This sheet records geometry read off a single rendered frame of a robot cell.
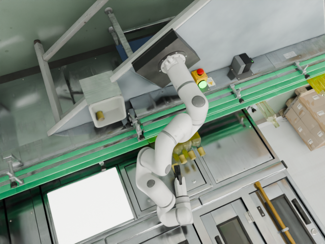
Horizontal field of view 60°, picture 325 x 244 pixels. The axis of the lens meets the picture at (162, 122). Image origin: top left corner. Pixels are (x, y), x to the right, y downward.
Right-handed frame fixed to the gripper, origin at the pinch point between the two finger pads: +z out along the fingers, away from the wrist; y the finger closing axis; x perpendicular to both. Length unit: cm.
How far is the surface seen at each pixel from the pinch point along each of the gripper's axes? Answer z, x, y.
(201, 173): 0.1, -16.2, -11.6
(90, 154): 13.7, 45.2, 3.6
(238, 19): 55, -35, 52
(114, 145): 17.1, 32.3, 3.8
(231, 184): -8.5, -32.0, -12.2
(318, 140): 105, -279, -257
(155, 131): 21.7, 8.9, 6.2
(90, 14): 92, 39, 29
